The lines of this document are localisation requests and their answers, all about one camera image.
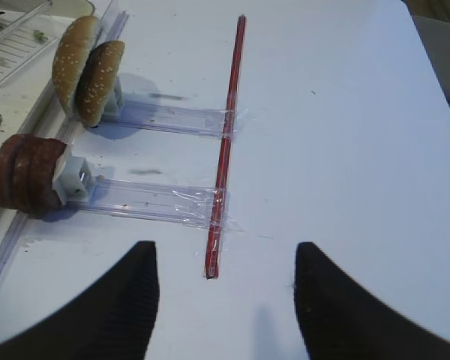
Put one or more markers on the clear rail lower right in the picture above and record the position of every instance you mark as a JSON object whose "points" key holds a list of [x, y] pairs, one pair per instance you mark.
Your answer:
{"points": [[192, 206]]}

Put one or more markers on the front sesame bun half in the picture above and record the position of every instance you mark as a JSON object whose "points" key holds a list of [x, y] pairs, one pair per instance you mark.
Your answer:
{"points": [[71, 56]]}

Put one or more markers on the sesame bun half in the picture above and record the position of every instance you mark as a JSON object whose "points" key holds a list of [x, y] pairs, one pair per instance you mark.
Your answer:
{"points": [[71, 56], [97, 81]]}

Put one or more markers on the red plastic strip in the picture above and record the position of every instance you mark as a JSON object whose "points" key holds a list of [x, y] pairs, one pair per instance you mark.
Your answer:
{"points": [[211, 270]]}

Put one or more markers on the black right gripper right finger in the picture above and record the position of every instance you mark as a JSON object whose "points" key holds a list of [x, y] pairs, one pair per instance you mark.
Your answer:
{"points": [[339, 319]]}

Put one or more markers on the clear plastic container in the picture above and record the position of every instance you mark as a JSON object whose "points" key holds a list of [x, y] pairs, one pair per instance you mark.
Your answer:
{"points": [[17, 45]]}

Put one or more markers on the clear rail upper right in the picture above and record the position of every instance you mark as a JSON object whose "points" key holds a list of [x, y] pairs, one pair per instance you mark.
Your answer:
{"points": [[212, 123]]}

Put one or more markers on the small lettuce scrap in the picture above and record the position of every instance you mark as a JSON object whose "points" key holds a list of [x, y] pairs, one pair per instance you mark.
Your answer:
{"points": [[39, 37]]}

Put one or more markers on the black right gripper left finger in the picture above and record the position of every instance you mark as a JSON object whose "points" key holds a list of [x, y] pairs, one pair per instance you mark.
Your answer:
{"points": [[112, 319]]}

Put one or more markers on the white pusher block upper right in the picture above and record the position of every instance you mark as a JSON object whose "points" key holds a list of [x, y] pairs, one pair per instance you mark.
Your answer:
{"points": [[115, 102]]}

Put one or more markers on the rear right meat slice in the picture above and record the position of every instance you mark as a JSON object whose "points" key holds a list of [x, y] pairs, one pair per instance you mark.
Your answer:
{"points": [[33, 173]]}

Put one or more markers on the clear long rail right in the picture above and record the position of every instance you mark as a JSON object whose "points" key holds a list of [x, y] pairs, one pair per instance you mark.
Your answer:
{"points": [[46, 119]]}

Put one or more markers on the white pusher block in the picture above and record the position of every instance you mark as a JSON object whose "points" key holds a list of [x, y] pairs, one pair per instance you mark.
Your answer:
{"points": [[72, 179], [115, 102]]}

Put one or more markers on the white pusher block lower right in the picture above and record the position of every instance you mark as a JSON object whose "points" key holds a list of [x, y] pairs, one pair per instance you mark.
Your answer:
{"points": [[72, 179]]}

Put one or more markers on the rear sesame bun half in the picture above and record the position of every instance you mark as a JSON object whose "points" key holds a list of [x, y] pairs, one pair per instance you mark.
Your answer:
{"points": [[97, 81]]}

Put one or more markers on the front right meat slice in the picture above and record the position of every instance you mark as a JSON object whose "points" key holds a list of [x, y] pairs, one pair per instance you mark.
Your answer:
{"points": [[9, 150]]}

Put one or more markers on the meat slice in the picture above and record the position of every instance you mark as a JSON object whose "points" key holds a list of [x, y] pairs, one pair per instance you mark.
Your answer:
{"points": [[33, 173], [9, 150]]}

